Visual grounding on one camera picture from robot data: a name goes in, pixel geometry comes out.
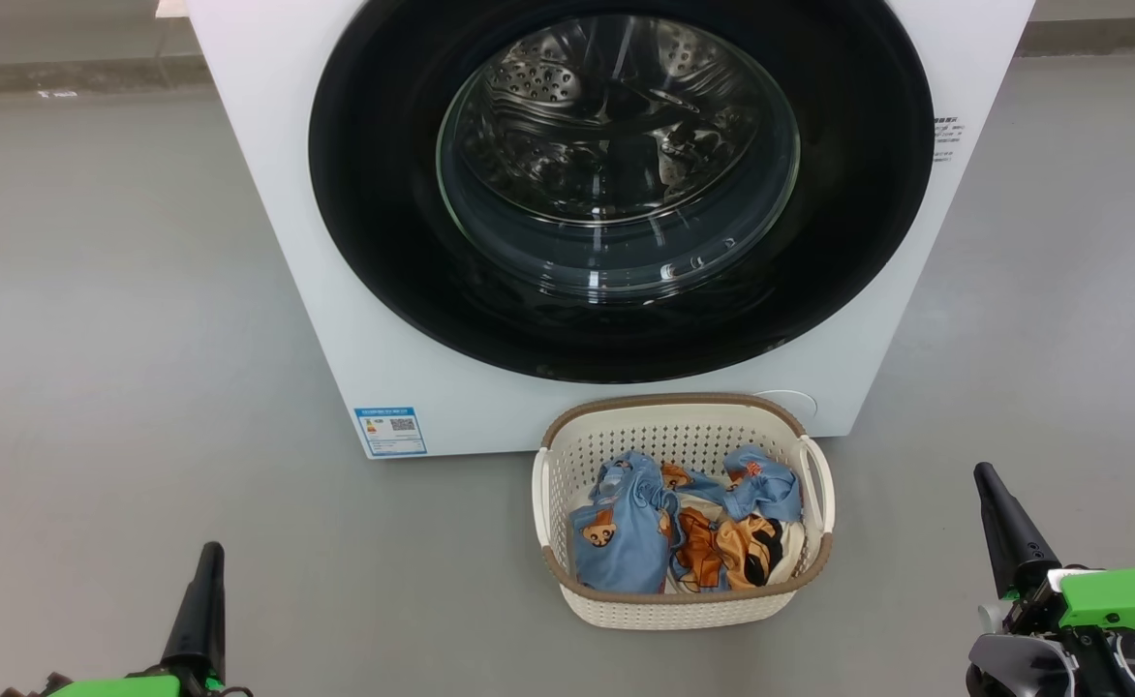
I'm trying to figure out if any orange blue cream patterned garment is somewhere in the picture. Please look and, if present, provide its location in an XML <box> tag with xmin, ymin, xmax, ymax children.
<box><xmin>660</xmin><ymin>443</ymin><xmax>808</xmax><ymax>593</ymax></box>

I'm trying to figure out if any white front-load washing machine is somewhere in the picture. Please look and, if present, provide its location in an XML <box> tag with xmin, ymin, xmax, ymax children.
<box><xmin>185</xmin><ymin>0</ymin><xmax>1035</xmax><ymax>460</ymax></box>

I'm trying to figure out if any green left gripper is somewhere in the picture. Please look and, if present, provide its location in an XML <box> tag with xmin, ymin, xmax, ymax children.
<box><xmin>1</xmin><ymin>542</ymin><xmax>251</xmax><ymax>697</ymax></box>

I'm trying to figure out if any cream perforated laundry basket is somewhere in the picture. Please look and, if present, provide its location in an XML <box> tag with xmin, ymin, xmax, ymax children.
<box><xmin>532</xmin><ymin>393</ymin><xmax>836</xmax><ymax>631</ymax></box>

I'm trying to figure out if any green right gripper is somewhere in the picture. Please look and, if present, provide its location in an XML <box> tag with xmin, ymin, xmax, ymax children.
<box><xmin>974</xmin><ymin>463</ymin><xmax>1135</xmax><ymax>697</ymax></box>

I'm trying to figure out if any grey washing machine door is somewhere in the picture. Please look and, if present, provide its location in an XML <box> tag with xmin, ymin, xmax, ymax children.
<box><xmin>308</xmin><ymin>0</ymin><xmax>936</xmax><ymax>384</ymax></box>

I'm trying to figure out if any blue bear-print garment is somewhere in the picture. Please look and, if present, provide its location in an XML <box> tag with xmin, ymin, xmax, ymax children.
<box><xmin>567</xmin><ymin>450</ymin><xmax>685</xmax><ymax>594</ymax></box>

